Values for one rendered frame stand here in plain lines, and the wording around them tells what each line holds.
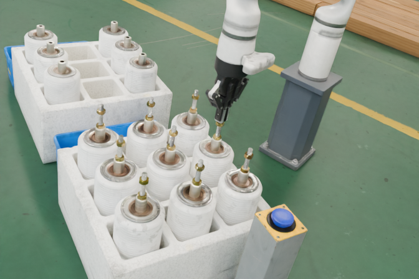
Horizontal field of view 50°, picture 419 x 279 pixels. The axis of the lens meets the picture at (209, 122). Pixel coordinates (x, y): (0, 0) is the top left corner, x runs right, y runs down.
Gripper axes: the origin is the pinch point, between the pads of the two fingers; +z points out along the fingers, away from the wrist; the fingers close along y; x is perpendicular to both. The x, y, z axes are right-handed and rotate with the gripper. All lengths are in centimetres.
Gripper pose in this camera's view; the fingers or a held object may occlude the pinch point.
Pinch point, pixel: (222, 113)
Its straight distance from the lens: 101.0
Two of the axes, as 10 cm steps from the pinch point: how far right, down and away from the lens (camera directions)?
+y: -6.2, 3.4, -7.0
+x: 7.6, 4.5, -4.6
